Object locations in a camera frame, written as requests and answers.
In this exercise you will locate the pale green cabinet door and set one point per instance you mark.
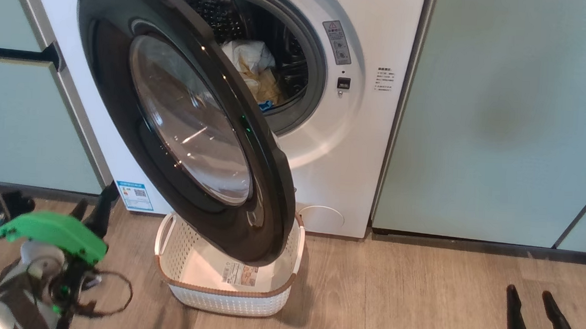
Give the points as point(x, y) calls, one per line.
point(501, 120)
point(19, 120)

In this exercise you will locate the grey rubber door gasket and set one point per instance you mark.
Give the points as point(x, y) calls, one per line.
point(316, 75)

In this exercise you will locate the paper label sticker in basket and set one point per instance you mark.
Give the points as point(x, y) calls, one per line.
point(239, 273)

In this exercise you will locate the dark grey cabinet plinth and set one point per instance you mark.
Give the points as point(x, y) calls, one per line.
point(469, 243)

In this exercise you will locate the black round washing machine door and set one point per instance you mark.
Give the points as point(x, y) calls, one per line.
point(126, 100)

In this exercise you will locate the grey warning sticker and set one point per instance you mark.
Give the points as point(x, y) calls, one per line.
point(337, 42)

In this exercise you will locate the steel washing machine drum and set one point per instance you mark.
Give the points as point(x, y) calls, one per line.
point(220, 15)

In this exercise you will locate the white perforated laundry basket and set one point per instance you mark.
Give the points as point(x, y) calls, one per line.
point(225, 301)

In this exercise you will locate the blue white energy label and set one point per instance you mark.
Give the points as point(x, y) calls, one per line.
point(134, 196)

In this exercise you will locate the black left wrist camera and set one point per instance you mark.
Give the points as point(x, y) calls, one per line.
point(10, 202)

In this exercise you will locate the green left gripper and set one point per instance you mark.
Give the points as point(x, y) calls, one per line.
point(54, 229)

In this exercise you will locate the yellow garment with blue trim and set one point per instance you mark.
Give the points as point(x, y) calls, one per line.
point(258, 62)

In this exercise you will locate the black door latch slot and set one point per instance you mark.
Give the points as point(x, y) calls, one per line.
point(343, 83)

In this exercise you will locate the white washing machine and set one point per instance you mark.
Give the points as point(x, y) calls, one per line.
point(334, 151)

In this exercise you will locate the round white filter cover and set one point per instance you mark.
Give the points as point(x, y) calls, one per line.
point(321, 219)

